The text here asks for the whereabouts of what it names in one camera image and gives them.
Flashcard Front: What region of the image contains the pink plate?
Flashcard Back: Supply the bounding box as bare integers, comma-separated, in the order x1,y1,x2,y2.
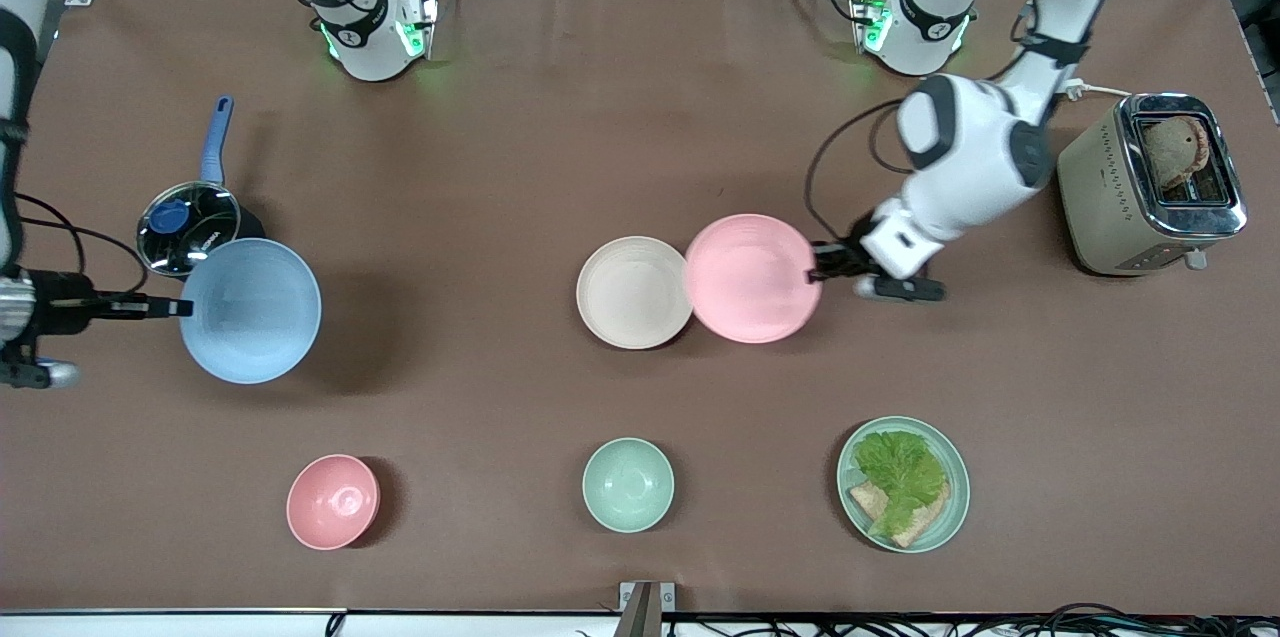
684,214,823,345

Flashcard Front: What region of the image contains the blue bowl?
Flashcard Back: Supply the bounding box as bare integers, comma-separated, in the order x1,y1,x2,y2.
179,237,323,385

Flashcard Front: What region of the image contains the glass lid with blue knob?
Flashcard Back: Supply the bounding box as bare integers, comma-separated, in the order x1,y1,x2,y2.
137,181,242,276

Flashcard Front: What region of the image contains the cream plate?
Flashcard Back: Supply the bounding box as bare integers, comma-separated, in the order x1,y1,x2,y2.
576,236,694,350

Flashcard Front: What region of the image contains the beige chrome toaster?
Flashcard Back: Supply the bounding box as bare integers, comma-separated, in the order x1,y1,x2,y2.
1057,93,1249,277

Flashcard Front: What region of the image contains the green lettuce leaf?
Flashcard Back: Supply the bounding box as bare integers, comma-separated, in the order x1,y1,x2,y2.
853,430,949,539

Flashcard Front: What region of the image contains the green plate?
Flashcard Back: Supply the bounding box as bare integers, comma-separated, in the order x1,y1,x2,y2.
837,416,972,555

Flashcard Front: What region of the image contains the small pink bowl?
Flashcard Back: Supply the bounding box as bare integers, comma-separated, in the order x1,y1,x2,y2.
286,454,381,551

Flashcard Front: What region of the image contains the bread slice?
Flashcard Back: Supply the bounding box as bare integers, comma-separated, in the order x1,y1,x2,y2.
849,480,952,549

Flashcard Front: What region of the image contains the brown toast slice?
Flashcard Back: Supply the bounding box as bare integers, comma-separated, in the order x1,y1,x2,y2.
1142,115,1212,191

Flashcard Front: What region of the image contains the small green bowl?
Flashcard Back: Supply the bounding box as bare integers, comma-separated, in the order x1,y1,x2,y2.
582,437,675,534

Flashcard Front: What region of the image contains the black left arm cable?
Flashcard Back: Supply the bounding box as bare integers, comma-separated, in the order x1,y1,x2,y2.
804,97,913,244

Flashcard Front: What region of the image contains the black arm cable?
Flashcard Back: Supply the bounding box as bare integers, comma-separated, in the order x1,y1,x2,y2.
804,97,913,244
12,192,151,300

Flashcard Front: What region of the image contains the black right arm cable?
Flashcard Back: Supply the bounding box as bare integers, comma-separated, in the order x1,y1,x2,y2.
12,192,151,300

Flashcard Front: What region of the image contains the dark pot with blue handle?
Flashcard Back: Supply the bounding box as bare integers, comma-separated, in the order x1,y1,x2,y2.
135,96,267,279

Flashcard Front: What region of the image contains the white toaster power cable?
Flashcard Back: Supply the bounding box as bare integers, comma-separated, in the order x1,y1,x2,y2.
1058,77,1133,104

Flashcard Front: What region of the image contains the metal table bracket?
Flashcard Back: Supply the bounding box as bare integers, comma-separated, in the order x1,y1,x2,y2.
618,581,677,637

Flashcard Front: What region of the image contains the black cable bundle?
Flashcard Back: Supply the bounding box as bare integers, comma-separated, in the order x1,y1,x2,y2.
660,603,1280,637

